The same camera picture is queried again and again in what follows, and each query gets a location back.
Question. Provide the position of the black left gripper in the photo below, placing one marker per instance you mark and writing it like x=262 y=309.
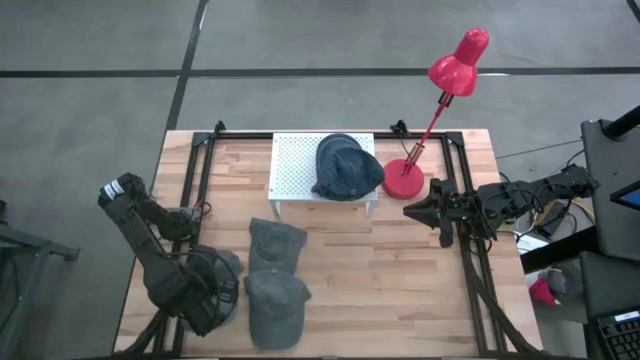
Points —
x=212 y=305

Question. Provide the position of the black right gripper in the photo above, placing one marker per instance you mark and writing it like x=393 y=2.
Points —
x=452 y=210

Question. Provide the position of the grey baseball cap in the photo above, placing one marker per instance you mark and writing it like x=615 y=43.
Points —
x=277 y=245
x=232 y=262
x=277 y=312

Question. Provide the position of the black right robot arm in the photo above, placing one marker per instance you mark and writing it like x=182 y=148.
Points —
x=530 y=197

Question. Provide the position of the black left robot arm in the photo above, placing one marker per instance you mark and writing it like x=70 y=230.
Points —
x=150 y=250

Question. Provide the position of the white paper sheet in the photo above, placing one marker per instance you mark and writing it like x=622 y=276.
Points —
x=531 y=243

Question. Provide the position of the black power adapter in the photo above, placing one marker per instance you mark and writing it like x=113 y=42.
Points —
x=552 y=222

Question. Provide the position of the white perforated metal shelf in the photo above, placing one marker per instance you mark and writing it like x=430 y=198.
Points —
x=292 y=165

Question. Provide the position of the red cloth item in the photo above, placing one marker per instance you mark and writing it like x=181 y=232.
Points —
x=542 y=294

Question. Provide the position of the red desk lamp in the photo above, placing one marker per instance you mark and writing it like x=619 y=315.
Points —
x=457 y=70

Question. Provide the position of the black beam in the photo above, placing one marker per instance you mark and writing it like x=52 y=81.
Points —
x=565 y=247

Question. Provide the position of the grey cloth item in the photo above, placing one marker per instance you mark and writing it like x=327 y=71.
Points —
x=557 y=281

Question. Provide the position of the grey metal stand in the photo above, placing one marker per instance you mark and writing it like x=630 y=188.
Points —
x=30 y=250

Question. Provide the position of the grey side desk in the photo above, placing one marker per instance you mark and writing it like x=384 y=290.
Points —
x=615 y=165

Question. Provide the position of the black tablet blue screen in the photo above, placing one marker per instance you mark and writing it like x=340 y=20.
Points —
x=629 y=197

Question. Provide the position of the black pole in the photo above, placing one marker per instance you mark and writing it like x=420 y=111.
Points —
x=622 y=122

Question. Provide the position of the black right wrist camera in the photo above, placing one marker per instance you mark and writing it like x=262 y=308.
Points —
x=443 y=187

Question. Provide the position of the black frame clamp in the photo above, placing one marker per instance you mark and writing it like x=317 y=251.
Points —
x=219 y=126
x=399 y=128

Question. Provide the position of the black aluminium table frame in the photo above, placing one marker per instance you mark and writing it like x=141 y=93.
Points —
x=240 y=135

